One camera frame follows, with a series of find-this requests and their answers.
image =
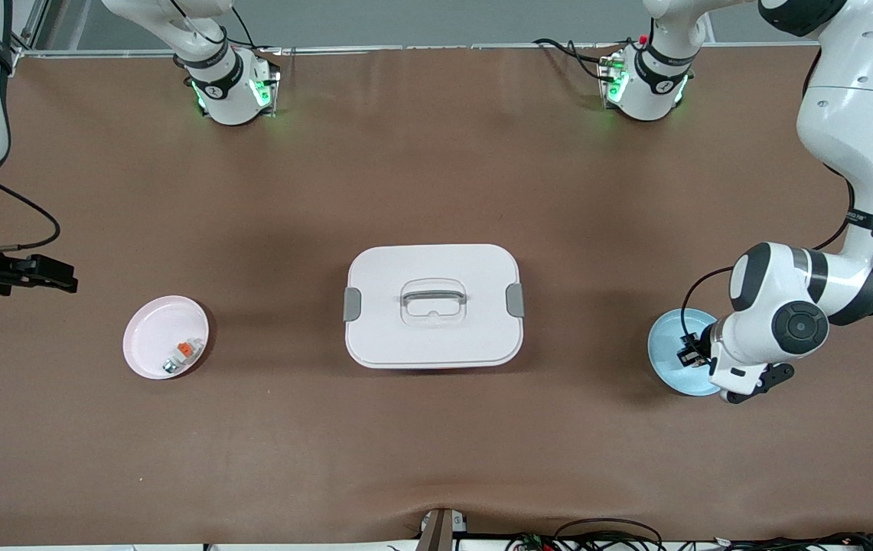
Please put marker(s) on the light blue round plate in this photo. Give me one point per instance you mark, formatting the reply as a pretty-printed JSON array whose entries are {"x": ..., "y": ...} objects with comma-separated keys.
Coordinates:
[{"x": 666, "y": 360}]

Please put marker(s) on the brown table mat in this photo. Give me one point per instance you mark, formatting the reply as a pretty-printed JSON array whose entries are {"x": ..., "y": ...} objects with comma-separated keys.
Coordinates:
[{"x": 436, "y": 153}]

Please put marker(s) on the black orange switch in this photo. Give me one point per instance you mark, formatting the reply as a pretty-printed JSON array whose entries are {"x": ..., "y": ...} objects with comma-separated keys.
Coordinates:
[{"x": 687, "y": 358}]

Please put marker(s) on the white orange switch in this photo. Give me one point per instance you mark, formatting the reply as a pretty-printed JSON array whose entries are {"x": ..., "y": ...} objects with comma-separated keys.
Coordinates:
[{"x": 185, "y": 350}]

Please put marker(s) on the white lidded storage box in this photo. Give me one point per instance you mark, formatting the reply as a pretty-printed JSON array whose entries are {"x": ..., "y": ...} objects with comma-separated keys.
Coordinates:
[{"x": 436, "y": 344}]

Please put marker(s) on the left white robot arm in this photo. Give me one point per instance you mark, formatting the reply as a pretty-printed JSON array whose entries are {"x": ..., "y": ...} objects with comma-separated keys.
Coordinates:
[{"x": 857, "y": 115}]

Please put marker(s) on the pink round plate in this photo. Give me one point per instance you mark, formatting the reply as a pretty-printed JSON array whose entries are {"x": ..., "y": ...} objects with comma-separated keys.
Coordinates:
[{"x": 145, "y": 329}]

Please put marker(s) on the aluminium profile frame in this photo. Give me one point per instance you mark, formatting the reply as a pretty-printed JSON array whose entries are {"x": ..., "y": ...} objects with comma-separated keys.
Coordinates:
[{"x": 30, "y": 27}]

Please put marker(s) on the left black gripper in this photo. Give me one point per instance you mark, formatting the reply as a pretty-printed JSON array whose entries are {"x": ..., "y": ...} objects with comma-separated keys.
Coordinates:
[{"x": 698, "y": 348}]

